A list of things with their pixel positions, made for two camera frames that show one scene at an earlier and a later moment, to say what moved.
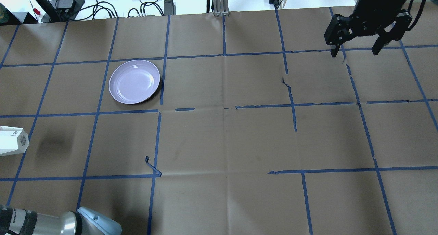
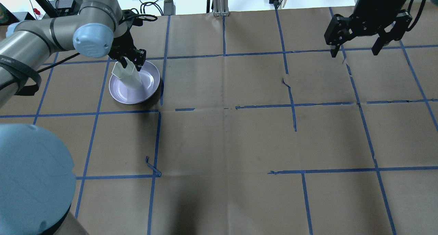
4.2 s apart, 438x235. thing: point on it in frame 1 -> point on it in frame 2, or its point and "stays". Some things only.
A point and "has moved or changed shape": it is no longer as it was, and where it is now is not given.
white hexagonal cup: x=13 y=140 has moved or changed shape
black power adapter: x=169 y=7 stays
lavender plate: x=133 y=81 stays
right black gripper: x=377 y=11 stays
